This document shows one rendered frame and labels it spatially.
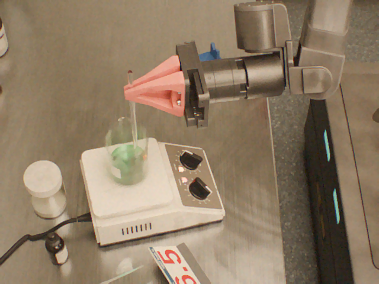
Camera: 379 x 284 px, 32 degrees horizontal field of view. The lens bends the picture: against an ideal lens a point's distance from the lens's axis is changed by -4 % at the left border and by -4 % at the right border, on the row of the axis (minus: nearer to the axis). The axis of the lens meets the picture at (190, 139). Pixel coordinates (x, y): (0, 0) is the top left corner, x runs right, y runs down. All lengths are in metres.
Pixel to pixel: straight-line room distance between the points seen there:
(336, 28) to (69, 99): 0.55
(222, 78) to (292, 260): 1.09
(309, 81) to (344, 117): 0.88
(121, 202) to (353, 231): 0.71
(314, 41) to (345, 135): 0.85
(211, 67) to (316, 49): 0.14
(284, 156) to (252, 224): 1.02
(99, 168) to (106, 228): 0.09
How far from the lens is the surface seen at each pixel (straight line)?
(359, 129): 1.72
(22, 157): 1.16
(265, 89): 0.88
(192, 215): 1.02
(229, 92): 0.87
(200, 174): 1.07
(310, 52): 0.87
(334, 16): 0.87
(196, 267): 1.02
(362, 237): 1.55
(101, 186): 1.00
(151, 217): 1.00
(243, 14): 0.87
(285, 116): 2.18
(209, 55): 1.27
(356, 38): 2.48
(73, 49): 1.31
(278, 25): 0.88
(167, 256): 1.01
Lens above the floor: 1.67
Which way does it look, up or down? 53 degrees down
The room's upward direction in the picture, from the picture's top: 1 degrees clockwise
